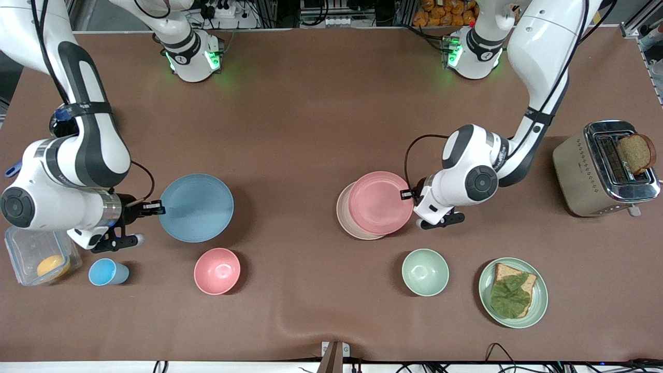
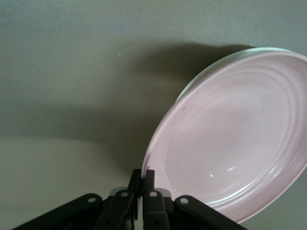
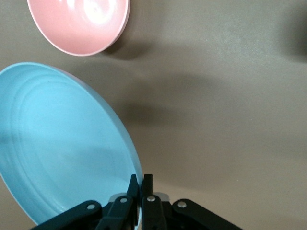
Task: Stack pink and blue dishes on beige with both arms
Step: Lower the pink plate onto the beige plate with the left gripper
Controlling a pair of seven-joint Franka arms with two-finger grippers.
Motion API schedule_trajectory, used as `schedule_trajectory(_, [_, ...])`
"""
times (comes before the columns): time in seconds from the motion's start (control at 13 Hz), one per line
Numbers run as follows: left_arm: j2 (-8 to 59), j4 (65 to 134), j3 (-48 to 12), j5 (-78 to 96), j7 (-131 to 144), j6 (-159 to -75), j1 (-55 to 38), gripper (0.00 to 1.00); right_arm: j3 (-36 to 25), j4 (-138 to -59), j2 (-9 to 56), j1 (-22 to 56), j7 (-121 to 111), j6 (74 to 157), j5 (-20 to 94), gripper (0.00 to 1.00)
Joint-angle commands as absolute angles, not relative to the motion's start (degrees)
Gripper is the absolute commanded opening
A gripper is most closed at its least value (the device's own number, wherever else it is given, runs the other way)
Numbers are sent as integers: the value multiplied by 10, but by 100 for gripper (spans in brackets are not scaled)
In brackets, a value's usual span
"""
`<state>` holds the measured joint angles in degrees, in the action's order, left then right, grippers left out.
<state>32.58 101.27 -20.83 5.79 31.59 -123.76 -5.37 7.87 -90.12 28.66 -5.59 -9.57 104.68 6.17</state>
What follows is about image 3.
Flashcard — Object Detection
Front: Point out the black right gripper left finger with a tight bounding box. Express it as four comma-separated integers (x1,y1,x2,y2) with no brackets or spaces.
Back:
31,174,140,230

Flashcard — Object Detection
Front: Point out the blue plate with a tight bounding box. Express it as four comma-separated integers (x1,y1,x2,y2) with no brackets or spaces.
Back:
0,61,144,227

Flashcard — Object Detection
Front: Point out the pink bowl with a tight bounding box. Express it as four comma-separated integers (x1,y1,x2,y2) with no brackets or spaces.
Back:
26,0,131,57

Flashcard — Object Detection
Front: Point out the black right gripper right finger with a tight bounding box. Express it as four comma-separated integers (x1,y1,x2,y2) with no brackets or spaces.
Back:
141,174,244,230

